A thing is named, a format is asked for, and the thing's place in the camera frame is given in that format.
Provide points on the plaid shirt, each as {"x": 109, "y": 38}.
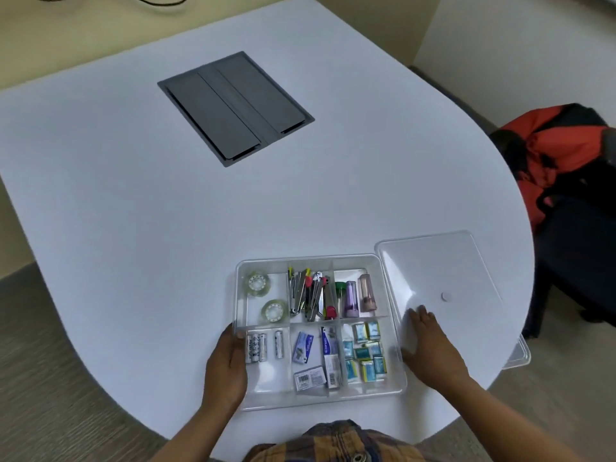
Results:
{"x": 337, "y": 442}

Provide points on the person's right hand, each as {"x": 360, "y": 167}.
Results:
{"x": 435, "y": 356}

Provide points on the person's right forearm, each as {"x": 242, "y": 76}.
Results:
{"x": 505, "y": 428}

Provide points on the group of metal staplers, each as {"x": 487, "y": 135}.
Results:
{"x": 308, "y": 293}

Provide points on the pink tube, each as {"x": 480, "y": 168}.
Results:
{"x": 367, "y": 293}

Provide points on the transparent tape roll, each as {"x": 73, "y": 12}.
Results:
{"x": 249, "y": 283}
{"x": 265, "y": 312}

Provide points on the person's left forearm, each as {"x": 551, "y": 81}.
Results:
{"x": 192, "y": 437}

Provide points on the white barcode box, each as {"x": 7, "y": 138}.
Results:
{"x": 333, "y": 372}

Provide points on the orange and black backpack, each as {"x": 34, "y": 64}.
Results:
{"x": 553, "y": 139}

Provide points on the clear plastic lid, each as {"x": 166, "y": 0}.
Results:
{"x": 433, "y": 264}

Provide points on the green capped tube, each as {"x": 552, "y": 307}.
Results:
{"x": 340, "y": 288}

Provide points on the person's left hand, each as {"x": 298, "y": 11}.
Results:
{"x": 224, "y": 375}

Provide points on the clear plastic organizer tray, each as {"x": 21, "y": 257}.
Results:
{"x": 267, "y": 384}

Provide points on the tall blue white packet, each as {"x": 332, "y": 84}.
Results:
{"x": 329, "y": 341}

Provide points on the pile of small teal boxes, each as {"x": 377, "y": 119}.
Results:
{"x": 366, "y": 353}

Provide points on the black chair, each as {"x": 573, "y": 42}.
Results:
{"x": 577, "y": 254}

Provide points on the white AA battery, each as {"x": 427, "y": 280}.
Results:
{"x": 249, "y": 349}
{"x": 263, "y": 347}
{"x": 256, "y": 347}
{"x": 278, "y": 344}

